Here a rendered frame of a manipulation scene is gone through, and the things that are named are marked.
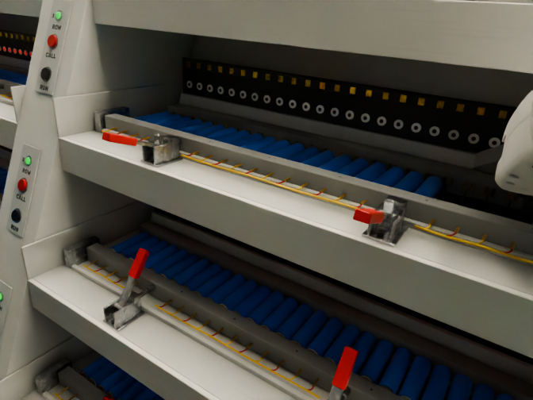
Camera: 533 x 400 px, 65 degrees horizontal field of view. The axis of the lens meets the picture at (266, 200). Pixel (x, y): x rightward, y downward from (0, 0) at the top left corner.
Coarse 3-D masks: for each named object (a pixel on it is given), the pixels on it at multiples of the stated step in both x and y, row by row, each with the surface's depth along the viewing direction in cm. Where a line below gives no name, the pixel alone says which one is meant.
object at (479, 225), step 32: (128, 128) 54; (160, 128) 52; (224, 160) 46; (256, 160) 44; (288, 160) 44; (320, 192) 40; (352, 192) 39; (384, 192) 38; (448, 224) 35; (480, 224) 34; (512, 224) 33; (512, 256) 32
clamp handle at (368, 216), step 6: (384, 204) 34; (390, 204) 34; (360, 210) 28; (366, 210) 29; (372, 210) 30; (384, 210) 34; (390, 210) 34; (354, 216) 29; (360, 216) 28; (366, 216) 28; (372, 216) 28; (378, 216) 30; (384, 216) 31; (390, 216) 33; (366, 222) 28; (372, 222) 29; (378, 222) 30
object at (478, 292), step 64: (64, 128) 54; (320, 128) 54; (128, 192) 49; (192, 192) 43; (256, 192) 42; (320, 256) 37; (384, 256) 33; (448, 256) 33; (448, 320) 32; (512, 320) 29
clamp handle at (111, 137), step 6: (102, 138) 41; (108, 138) 41; (114, 138) 41; (120, 138) 42; (126, 138) 42; (132, 138) 43; (156, 138) 47; (132, 144) 43; (144, 144) 45; (150, 144) 45; (156, 144) 46
